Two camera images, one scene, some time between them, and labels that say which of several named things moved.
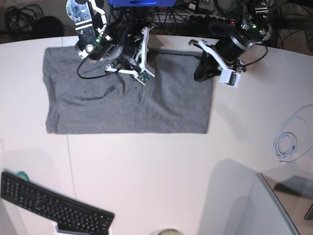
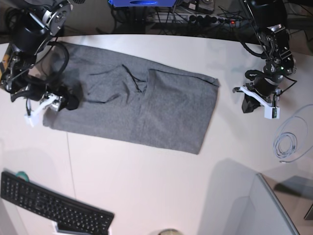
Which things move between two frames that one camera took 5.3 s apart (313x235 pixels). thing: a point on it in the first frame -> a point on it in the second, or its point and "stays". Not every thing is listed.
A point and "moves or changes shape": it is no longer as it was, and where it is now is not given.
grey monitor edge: x=270 y=217 stays
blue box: x=142 y=3 stays
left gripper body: x=137 y=66 -> x=41 y=97
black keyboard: x=73 y=217 stays
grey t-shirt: x=85 y=96 moves or changes shape
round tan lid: x=170 y=231 stays
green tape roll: x=23 y=175 stays
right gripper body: x=221 y=61 -> x=263 y=89
